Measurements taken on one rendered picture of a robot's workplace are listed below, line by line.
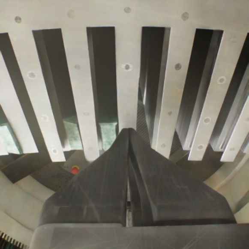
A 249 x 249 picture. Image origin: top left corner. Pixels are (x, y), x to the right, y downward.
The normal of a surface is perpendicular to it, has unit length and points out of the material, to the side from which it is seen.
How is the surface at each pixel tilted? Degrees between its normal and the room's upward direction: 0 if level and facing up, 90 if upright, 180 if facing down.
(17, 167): 24
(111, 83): 90
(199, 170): 0
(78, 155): 0
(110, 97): 90
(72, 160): 0
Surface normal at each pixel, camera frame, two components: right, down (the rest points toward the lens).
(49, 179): 0.01, 0.57
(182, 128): -1.00, -0.03
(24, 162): 0.40, 0.40
